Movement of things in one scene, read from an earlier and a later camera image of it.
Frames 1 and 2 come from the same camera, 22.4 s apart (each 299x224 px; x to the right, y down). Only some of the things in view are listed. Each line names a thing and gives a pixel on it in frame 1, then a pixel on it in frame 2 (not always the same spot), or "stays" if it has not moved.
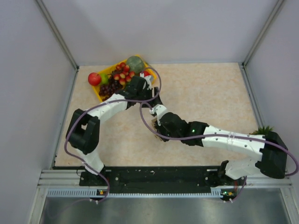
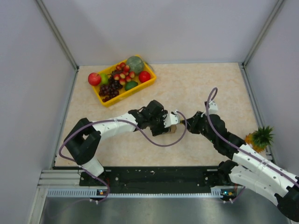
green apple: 104,78 stays
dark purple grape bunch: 106,90 stays
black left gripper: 153,101 to 160,129
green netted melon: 135,64 stays
